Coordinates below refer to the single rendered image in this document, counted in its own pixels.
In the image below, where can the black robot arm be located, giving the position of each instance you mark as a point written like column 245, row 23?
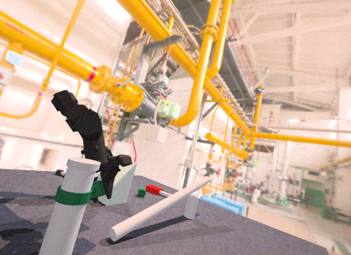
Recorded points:
column 79, row 118

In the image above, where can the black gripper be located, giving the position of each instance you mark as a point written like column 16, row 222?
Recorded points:
column 97, row 152

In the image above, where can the green band with end cup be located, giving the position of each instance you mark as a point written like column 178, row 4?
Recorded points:
column 74, row 199

